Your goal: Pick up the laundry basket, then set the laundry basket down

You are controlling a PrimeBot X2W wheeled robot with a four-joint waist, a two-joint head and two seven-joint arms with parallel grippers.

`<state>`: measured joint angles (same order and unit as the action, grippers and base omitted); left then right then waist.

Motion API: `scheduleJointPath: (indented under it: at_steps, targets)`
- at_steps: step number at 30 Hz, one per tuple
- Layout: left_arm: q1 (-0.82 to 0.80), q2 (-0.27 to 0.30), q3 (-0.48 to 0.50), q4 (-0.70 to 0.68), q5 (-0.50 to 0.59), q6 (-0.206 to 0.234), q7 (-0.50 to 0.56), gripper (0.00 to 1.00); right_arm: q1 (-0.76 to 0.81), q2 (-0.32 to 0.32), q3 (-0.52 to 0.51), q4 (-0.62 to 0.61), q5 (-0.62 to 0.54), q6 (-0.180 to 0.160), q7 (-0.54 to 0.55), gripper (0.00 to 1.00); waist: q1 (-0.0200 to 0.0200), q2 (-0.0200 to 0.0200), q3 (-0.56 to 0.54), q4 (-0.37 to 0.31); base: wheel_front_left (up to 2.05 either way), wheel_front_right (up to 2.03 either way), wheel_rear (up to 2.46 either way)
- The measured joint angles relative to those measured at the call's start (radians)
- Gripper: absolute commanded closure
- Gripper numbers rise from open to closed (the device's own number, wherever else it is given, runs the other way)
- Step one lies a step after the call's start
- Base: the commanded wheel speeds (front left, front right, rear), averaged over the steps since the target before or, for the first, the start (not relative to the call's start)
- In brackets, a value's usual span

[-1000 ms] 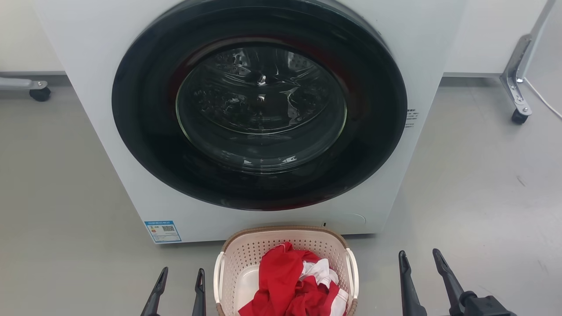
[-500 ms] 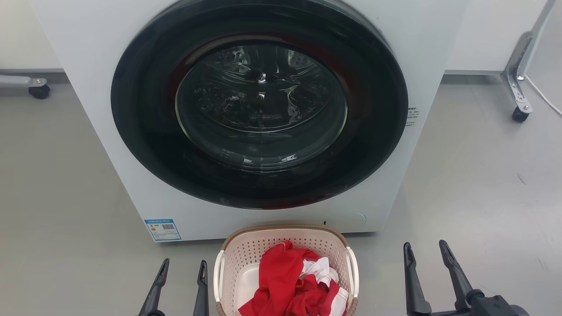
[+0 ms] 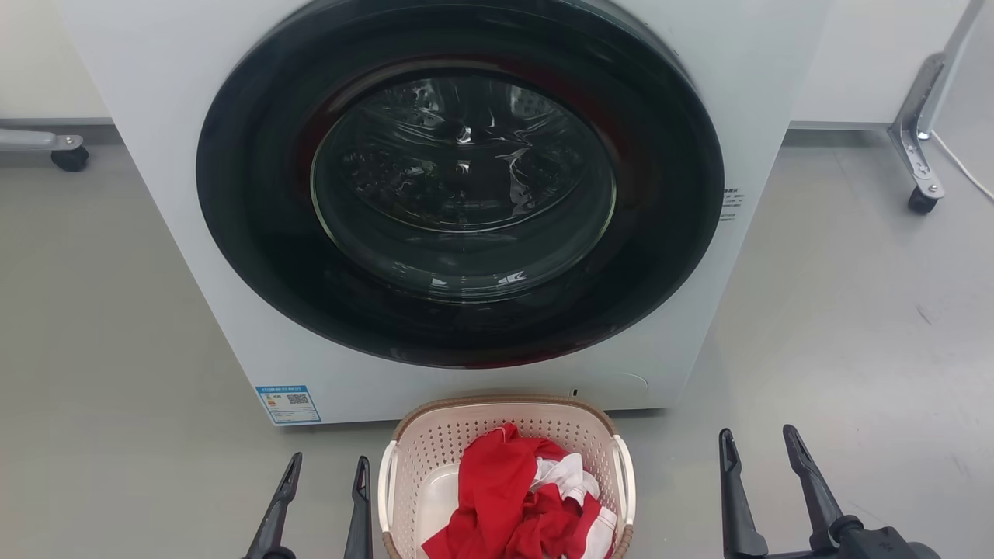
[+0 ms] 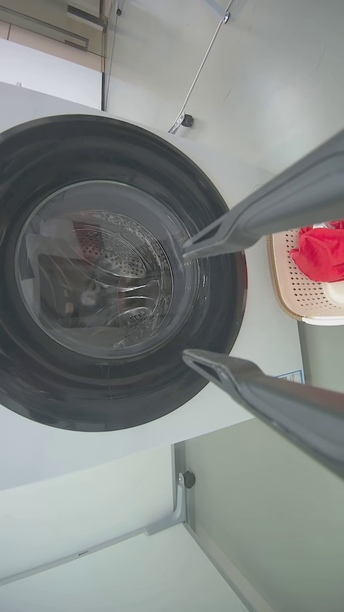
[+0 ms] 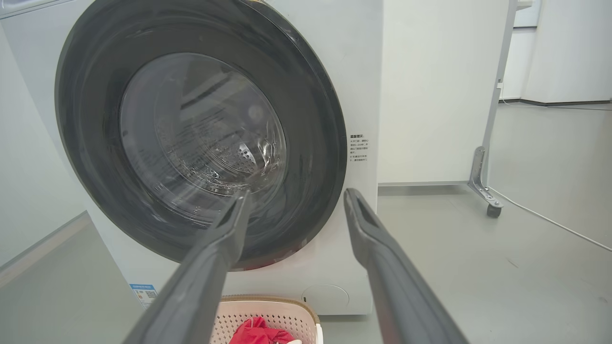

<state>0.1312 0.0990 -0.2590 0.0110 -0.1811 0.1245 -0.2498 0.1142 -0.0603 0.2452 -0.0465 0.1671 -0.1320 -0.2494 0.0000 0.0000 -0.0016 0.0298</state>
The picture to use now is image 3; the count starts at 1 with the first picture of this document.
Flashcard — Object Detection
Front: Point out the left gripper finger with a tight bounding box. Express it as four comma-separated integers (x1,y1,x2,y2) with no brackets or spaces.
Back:
243,453,304,559
344,456,374,559

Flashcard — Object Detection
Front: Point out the flat grey metal leg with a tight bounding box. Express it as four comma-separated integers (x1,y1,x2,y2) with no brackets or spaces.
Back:
0,129,85,153

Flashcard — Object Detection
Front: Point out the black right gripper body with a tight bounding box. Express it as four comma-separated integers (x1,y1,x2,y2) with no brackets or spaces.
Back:
765,516,942,559

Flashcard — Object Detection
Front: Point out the angled silver metal leg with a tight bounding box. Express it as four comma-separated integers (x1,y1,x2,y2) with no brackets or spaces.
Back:
888,0,983,200

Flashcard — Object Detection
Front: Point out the red garment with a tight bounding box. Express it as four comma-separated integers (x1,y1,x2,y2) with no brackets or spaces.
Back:
422,423,603,559

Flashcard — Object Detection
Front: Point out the round washer filter cover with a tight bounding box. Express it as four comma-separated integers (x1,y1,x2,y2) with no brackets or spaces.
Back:
573,373,650,409

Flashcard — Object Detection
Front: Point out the black round washer door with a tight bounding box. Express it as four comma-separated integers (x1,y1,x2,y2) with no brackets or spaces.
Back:
196,0,726,370

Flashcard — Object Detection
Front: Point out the thin white floor cable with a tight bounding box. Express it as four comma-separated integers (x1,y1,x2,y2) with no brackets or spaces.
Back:
930,130,994,201

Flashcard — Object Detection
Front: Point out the beige perforated laundry basket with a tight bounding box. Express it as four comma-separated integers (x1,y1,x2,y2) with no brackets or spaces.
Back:
377,394,636,559

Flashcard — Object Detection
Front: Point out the blue energy label sticker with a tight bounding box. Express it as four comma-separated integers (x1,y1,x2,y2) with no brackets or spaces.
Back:
255,385,322,425

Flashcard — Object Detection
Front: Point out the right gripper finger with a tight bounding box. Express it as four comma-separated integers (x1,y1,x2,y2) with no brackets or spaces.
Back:
783,425,844,549
718,429,770,559

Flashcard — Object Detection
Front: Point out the white garment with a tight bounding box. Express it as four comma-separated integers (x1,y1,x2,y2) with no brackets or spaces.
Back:
532,453,618,559

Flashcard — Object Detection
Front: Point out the white front-load washing machine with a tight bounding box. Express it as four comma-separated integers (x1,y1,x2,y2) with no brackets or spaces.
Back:
54,0,832,426

